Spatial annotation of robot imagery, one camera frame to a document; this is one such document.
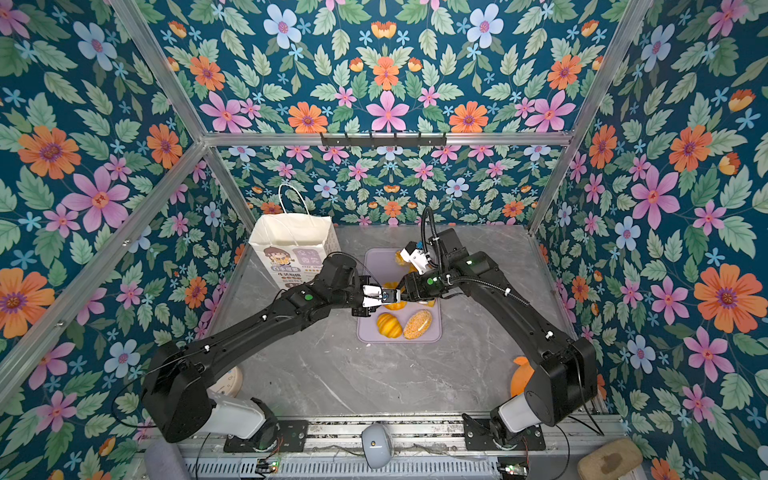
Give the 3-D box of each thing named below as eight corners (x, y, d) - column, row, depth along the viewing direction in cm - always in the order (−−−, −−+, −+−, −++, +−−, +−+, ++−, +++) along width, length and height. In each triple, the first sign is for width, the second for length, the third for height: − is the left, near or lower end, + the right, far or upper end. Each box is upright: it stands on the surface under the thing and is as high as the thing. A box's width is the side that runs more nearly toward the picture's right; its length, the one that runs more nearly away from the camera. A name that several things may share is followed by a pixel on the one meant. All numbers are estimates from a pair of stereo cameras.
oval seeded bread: (401, 335, 92) (400, 328, 89) (421, 311, 97) (422, 304, 94) (414, 345, 90) (414, 339, 87) (434, 320, 95) (435, 314, 92)
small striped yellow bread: (387, 343, 90) (386, 338, 87) (374, 324, 94) (373, 318, 91) (403, 333, 93) (403, 327, 89) (390, 314, 97) (389, 308, 94)
